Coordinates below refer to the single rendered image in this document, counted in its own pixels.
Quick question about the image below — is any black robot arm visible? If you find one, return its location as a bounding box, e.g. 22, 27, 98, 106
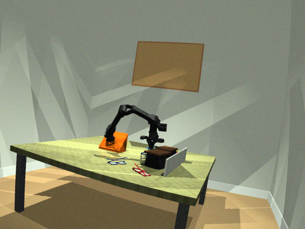
104, 104, 167, 142

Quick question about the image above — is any grey flat panel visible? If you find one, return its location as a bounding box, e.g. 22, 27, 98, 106
164, 148, 187, 177

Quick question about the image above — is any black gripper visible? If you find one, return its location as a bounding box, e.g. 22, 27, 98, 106
140, 130, 164, 149

